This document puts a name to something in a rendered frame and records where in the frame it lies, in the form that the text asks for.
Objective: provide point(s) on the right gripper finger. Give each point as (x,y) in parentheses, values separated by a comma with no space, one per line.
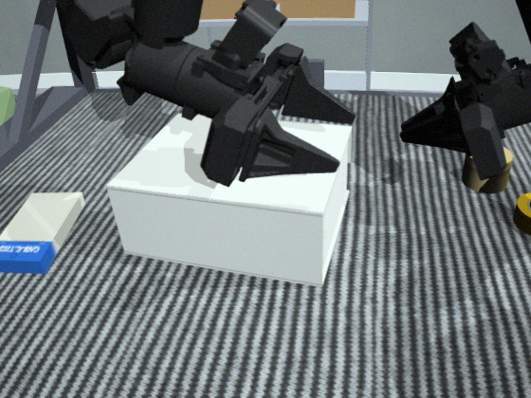
(308,99)
(274,151)

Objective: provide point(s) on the yellow roll of tape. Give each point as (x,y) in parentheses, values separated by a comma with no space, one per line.
(522,214)

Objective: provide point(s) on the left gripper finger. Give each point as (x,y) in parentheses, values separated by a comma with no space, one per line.
(436,108)
(439,131)

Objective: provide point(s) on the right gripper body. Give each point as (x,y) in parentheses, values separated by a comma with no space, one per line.
(199,91)

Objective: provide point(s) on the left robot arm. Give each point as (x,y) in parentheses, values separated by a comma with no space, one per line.
(484,60)

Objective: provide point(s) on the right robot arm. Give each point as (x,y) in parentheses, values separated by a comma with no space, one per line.
(152,66)

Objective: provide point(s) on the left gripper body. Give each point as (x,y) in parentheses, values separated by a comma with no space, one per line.
(510,109)

